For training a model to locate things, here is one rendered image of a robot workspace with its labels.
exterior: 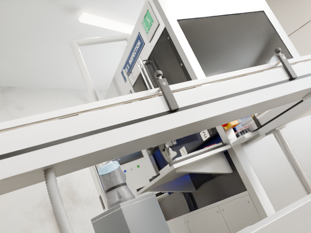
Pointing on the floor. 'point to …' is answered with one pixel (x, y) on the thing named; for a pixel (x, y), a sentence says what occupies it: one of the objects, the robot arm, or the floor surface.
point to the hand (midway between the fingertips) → (170, 162)
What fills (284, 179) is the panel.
